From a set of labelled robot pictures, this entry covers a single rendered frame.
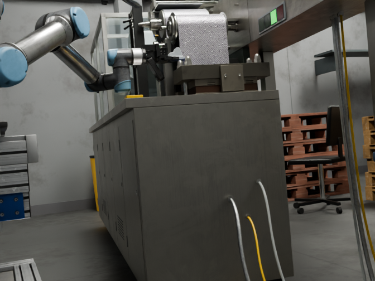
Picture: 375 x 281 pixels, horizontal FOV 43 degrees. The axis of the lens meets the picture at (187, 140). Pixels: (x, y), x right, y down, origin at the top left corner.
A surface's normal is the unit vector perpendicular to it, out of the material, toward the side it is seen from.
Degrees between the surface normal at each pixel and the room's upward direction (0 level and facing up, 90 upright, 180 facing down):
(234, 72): 90
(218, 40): 90
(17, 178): 90
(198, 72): 90
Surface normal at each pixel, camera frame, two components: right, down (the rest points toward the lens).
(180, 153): 0.25, -0.02
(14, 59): 0.86, 0.00
